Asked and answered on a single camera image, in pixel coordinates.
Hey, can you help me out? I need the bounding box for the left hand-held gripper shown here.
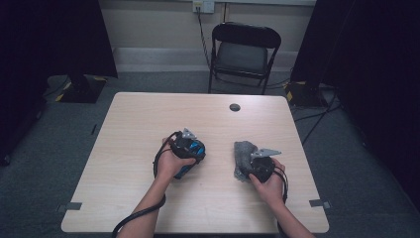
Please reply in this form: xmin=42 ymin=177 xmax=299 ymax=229
xmin=171 ymin=128 xmax=206 ymax=163

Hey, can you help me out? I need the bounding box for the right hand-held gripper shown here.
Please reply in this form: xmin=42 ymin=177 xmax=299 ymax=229
xmin=249 ymin=148 xmax=282 ymax=183

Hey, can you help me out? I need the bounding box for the blue and black toy car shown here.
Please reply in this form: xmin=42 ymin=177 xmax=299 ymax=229
xmin=173 ymin=140 xmax=207 ymax=180

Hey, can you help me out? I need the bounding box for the grey cloth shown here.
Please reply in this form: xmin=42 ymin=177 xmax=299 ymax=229
xmin=233 ymin=141 xmax=262 ymax=182

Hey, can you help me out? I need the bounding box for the person's left hand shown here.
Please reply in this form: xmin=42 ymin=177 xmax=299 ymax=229
xmin=156 ymin=138 xmax=197 ymax=179

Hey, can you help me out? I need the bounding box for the person's right hand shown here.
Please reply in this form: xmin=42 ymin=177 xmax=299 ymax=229
xmin=249 ymin=158 xmax=286 ymax=207

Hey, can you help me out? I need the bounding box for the grey tape strip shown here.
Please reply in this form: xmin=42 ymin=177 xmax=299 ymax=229
xmin=309 ymin=198 xmax=332 ymax=210
xmin=56 ymin=201 xmax=83 ymax=213

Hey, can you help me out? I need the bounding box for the black stand base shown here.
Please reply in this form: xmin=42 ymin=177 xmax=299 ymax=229
xmin=283 ymin=80 xmax=329 ymax=108
xmin=54 ymin=73 xmax=108 ymax=104

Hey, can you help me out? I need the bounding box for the black folding chair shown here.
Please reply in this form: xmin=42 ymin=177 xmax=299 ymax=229
xmin=207 ymin=22 xmax=282 ymax=96

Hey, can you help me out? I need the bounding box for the dark curtain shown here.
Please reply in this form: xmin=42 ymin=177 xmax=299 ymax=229
xmin=291 ymin=0 xmax=420 ymax=209
xmin=0 ymin=0 xmax=119 ymax=167

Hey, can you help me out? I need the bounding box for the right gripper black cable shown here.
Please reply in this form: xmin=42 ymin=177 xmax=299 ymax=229
xmin=273 ymin=165 xmax=290 ymax=238

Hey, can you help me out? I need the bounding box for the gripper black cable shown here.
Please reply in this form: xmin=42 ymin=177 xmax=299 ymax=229
xmin=273 ymin=165 xmax=290 ymax=238
xmin=112 ymin=131 xmax=183 ymax=238

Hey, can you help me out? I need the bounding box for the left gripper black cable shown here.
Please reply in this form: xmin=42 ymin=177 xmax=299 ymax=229
xmin=112 ymin=131 xmax=183 ymax=238

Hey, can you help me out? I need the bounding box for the black floor cable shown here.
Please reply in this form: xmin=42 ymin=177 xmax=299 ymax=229
xmin=292 ymin=92 xmax=342 ymax=147

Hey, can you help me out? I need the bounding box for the black wall socket cable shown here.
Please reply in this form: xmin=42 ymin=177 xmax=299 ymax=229
xmin=196 ymin=6 xmax=213 ymax=67

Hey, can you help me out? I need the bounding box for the white wall socket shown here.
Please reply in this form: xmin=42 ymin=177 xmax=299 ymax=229
xmin=192 ymin=0 xmax=216 ymax=15

